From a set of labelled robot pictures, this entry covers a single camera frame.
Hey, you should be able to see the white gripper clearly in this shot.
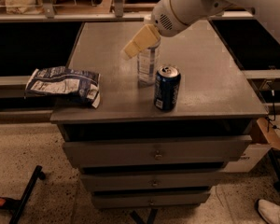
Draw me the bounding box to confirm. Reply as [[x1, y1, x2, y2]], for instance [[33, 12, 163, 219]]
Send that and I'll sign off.
[[122, 0, 231, 60]]

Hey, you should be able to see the clear plastic water bottle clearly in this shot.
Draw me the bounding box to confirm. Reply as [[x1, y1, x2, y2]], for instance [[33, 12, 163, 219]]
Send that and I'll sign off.
[[136, 14, 161, 87]]

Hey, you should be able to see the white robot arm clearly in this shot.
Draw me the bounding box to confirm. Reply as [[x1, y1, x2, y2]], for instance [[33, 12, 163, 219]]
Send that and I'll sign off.
[[121, 0, 280, 60]]

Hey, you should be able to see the blue soda can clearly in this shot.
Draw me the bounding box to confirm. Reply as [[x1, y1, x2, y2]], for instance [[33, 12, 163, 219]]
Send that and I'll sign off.
[[154, 64, 181, 111]]

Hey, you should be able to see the blue white chip bag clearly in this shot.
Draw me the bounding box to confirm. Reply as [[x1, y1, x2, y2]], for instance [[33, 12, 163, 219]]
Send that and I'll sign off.
[[25, 66, 100, 108]]

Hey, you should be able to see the grey drawer cabinet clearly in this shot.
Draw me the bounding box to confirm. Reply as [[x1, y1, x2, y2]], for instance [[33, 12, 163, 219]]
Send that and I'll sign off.
[[51, 21, 267, 209]]

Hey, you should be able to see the top grey drawer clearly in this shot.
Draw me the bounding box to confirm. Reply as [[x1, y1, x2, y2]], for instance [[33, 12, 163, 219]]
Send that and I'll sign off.
[[63, 135, 252, 168]]

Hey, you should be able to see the grey drawer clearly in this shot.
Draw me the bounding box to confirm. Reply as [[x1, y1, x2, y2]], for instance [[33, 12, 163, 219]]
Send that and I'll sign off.
[[63, 135, 252, 168], [81, 170, 223, 192], [91, 190, 210, 209]]

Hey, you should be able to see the middle grey drawer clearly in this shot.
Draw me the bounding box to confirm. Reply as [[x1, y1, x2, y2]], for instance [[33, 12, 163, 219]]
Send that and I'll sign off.
[[81, 170, 223, 192]]

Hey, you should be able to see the cardboard box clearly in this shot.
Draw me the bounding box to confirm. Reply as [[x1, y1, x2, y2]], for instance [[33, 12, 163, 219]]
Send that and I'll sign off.
[[224, 119, 280, 173]]

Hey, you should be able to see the bottom grey drawer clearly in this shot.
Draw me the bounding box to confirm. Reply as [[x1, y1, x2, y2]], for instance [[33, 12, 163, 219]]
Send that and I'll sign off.
[[91, 190, 210, 209]]

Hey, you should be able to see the black metal stand leg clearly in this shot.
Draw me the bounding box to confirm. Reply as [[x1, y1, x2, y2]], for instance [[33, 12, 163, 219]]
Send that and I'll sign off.
[[0, 165, 46, 224]]

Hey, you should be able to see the white shoe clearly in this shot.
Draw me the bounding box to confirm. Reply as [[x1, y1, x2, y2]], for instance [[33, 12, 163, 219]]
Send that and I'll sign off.
[[255, 199, 280, 224]]

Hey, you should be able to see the black cable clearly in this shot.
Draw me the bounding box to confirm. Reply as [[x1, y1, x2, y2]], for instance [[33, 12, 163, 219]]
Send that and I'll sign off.
[[265, 81, 280, 133]]

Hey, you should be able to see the metal shelf rail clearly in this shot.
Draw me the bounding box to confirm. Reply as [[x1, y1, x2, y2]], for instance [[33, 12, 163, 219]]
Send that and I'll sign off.
[[0, 10, 254, 23]]

